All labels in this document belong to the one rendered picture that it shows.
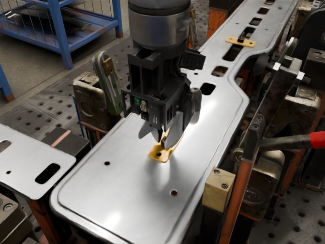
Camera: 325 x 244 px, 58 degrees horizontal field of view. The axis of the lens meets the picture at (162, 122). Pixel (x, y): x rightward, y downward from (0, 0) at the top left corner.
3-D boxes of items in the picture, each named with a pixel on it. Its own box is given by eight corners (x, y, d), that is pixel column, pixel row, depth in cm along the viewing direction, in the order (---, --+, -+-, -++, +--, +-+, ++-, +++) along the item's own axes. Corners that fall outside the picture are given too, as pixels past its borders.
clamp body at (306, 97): (242, 184, 84) (275, 73, 60) (283, 200, 80) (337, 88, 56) (232, 209, 78) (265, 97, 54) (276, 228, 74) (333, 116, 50)
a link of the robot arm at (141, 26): (147, -11, 39) (204, -1, 36) (149, 22, 42) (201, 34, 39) (115, 8, 34) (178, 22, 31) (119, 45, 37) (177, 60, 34)
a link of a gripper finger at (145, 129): (131, 152, 52) (131, 114, 45) (148, 131, 56) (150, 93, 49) (146, 159, 51) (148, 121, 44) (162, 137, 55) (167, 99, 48)
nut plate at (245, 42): (256, 42, 85) (257, 38, 84) (253, 48, 83) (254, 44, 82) (228, 36, 88) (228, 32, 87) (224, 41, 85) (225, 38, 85)
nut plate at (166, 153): (167, 127, 58) (167, 123, 57) (184, 133, 57) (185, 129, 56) (146, 156, 52) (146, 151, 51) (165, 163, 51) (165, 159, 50)
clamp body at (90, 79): (104, 162, 91) (85, 63, 68) (137, 176, 87) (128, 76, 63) (85, 183, 85) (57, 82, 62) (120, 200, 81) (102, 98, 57)
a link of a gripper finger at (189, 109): (165, 127, 50) (161, 83, 44) (170, 121, 51) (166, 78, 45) (191, 134, 48) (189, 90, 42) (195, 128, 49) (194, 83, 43)
